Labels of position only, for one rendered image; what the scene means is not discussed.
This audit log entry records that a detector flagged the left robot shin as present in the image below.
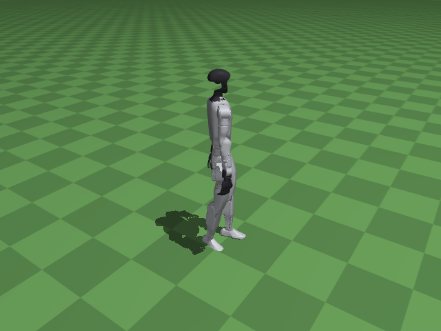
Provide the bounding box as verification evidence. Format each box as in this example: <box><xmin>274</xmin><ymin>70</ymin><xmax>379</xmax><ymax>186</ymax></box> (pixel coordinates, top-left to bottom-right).
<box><xmin>222</xmin><ymin>193</ymin><xmax>234</xmax><ymax>231</ymax></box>

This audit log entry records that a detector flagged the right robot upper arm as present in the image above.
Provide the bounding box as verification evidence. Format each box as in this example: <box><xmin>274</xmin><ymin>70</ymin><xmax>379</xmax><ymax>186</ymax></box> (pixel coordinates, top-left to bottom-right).
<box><xmin>217</xmin><ymin>105</ymin><xmax>231</xmax><ymax>147</ymax></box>

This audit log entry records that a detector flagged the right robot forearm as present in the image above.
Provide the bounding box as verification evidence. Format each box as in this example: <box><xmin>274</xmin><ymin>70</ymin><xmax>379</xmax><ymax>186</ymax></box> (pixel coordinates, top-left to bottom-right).
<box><xmin>220</xmin><ymin>139</ymin><xmax>232</xmax><ymax>177</ymax></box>

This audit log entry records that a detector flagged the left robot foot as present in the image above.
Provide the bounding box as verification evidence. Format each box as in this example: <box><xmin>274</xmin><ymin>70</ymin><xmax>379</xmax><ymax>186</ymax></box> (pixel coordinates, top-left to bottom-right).
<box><xmin>220</xmin><ymin>227</ymin><xmax>246</xmax><ymax>239</ymax></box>

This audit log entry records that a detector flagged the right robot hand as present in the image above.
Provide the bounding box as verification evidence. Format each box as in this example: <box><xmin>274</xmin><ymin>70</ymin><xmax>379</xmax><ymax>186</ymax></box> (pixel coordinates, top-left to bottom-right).
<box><xmin>217</xmin><ymin>170</ymin><xmax>233</xmax><ymax>196</ymax></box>

